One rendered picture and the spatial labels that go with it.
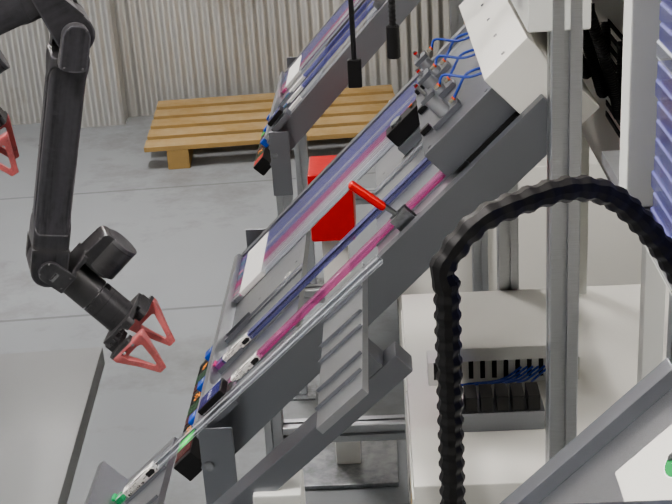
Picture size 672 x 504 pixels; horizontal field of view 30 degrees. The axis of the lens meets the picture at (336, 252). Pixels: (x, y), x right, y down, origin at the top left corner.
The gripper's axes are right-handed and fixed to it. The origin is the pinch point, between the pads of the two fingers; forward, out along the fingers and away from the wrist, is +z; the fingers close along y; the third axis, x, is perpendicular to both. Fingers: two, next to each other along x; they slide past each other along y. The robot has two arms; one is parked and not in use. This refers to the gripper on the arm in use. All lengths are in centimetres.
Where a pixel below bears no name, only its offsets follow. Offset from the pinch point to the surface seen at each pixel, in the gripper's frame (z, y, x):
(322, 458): 66, 88, 38
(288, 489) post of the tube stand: 13, -50, -21
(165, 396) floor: 35, 125, 71
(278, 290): 8.6, 11.7, -16.8
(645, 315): 41, -19, -62
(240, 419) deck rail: 11.0, -20.4, -9.6
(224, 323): 7.2, 16.2, -3.9
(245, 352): 9.0, -1.6, -10.1
